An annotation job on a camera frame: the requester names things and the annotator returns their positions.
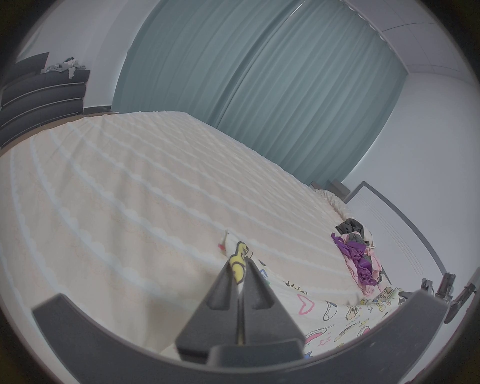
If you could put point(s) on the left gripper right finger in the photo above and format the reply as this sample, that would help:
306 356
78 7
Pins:
266 318

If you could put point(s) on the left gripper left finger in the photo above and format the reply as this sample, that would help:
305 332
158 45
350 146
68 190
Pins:
213 318

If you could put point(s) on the white printed pyjama top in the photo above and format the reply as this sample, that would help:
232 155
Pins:
318 311

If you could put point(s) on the pile of clothes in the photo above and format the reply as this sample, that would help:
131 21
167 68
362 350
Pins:
358 258

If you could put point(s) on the bed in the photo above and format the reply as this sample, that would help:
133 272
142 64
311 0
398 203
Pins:
131 206

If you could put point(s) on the cream pillow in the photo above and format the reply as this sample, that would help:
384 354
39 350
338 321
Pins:
332 198

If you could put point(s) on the grey bedside table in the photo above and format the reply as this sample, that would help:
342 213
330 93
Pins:
330 186

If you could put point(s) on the blue-green curtain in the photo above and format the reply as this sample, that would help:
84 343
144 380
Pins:
262 75

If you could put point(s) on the black chest of drawers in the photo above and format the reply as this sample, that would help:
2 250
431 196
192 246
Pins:
37 101

